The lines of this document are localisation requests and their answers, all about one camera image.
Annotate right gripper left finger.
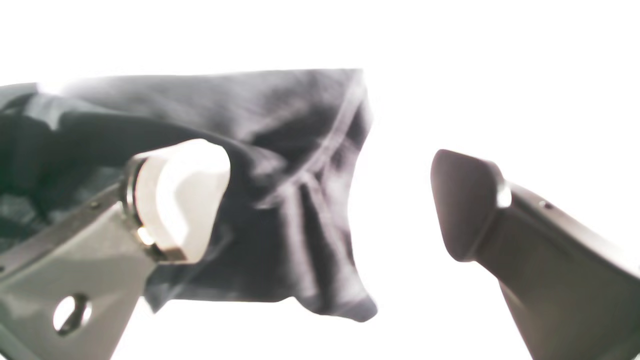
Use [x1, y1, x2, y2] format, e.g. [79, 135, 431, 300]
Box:
[0, 139, 231, 360]

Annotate black t-shirt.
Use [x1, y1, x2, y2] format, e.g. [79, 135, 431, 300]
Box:
[1, 68, 378, 322]

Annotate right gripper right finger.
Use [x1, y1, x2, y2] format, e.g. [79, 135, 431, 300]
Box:
[430, 149, 640, 360]

